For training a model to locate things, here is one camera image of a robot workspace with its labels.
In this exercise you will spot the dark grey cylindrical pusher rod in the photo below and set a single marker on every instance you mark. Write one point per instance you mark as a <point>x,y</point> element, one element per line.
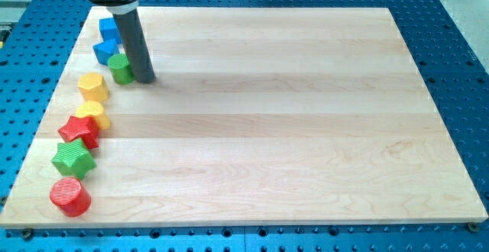
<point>135,46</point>

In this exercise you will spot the green cylinder block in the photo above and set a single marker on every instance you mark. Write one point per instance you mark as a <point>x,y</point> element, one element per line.
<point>120,69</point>

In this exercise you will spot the blue triangle block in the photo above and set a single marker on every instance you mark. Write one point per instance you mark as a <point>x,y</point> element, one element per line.
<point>105,50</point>

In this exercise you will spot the yellow hexagon block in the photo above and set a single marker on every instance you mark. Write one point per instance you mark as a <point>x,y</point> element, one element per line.
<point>92,87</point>

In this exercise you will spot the blue cube block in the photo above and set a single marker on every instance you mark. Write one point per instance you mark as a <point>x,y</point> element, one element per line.
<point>109,30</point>

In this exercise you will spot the blue perforated table plate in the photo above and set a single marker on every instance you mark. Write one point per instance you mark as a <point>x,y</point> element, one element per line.
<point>39,46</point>

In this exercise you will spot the yellow heart block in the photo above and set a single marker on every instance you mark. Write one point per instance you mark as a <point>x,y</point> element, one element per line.
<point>95,110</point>

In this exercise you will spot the red star block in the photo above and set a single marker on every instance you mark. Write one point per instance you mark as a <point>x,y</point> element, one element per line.
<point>84,128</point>

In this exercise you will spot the green star block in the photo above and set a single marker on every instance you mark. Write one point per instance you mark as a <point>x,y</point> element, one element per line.
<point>73,159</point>

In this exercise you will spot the light wooden board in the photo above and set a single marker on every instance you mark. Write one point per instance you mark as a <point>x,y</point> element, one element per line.
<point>259,116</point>

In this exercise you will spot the red cylinder block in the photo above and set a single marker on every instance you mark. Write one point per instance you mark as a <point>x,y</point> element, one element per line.
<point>70,196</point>

